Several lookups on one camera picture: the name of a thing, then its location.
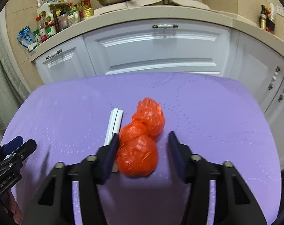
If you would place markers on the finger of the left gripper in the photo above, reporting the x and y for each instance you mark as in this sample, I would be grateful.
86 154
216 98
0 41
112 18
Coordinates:
12 145
23 151

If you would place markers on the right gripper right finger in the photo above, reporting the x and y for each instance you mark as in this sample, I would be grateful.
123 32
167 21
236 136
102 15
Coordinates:
234 201

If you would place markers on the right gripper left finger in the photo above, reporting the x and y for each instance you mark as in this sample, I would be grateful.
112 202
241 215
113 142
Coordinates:
53 203

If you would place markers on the white paper strip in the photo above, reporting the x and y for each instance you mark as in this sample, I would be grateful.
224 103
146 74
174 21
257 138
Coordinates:
112 140

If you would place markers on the red plastic bag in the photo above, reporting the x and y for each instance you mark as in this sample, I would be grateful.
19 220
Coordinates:
138 153

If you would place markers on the left hand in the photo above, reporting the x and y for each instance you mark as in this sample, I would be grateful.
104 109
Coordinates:
10 212

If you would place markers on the purple table cloth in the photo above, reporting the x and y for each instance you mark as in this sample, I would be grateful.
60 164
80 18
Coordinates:
216 117

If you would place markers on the blue white snack bag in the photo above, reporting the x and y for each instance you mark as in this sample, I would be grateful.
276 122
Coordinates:
27 39

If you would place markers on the white spice rack with bottles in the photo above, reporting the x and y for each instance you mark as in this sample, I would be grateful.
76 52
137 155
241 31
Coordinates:
54 16

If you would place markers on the yellow cooking oil bottle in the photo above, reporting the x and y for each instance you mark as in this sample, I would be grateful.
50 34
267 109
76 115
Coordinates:
85 9

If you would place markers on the red black utensil holder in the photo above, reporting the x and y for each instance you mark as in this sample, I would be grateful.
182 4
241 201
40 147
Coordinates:
270 20

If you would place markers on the dark sauce bottle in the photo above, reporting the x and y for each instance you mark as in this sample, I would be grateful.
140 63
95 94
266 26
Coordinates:
263 18

